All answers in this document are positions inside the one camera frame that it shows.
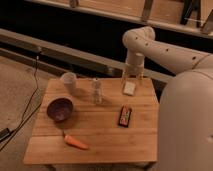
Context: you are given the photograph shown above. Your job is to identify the white ceramic cup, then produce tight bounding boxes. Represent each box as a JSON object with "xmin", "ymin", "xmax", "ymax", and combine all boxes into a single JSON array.
[{"xmin": 60, "ymin": 72, "xmax": 77, "ymax": 93}]

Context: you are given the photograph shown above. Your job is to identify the white sponge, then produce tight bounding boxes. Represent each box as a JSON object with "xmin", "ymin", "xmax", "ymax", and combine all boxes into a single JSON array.
[{"xmin": 123, "ymin": 82, "xmax": 136, "ymax": 96}]

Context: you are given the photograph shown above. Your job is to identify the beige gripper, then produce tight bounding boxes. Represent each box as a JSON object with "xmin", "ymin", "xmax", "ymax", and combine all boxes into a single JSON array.
[{"xmin": 121, "ymin": 51, "xmax": 145, "ymax": 88}]

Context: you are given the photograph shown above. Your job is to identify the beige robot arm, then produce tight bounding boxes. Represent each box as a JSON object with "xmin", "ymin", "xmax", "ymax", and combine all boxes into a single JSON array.
[{"xmin": 122, "ymin": 26, "xmax": 213, "ymax": 171}]

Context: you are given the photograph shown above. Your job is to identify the wooden table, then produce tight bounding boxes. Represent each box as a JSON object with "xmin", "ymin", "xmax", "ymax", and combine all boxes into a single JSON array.
[{"xmin": 24, "ymin": 78, "xmax": 158, "ymax": 164}]

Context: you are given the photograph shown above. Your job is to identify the black device on floor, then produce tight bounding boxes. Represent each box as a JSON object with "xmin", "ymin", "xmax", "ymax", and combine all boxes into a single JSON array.
[{"xmin": 0, "ymin": 128, "xmax": 12, "ymax": 142}]

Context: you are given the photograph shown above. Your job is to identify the black candy bar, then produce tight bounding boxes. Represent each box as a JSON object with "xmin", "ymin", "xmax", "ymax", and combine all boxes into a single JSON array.
[{"xmin": 118, "ymin": 106, "xmax": 132, "ymax": 127}]

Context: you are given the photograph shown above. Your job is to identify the purple ceramic bowl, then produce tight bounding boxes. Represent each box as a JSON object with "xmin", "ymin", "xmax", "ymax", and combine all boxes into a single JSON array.
[{"xmin": 47, "ymin": 98, "xmax": 73, "ymax": 122}]

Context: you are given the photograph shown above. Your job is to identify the orange carrot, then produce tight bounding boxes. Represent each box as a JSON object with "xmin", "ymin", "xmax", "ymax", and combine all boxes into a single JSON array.
[{"xmin": 63, "ymin": 134, "xmax": 89, "ymax": 150}]

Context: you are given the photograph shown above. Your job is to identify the black cable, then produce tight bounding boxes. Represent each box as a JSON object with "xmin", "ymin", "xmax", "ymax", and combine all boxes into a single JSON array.
[{"xmin": 0, "ymin": 49, "xmax": 44, "ymax": 152}]

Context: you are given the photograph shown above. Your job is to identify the clear glass shaker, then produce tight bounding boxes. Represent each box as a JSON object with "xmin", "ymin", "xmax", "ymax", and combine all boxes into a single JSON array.
[{"xmin": 92, "ymin": 78, "xmax": 102, "ymax": 104}]

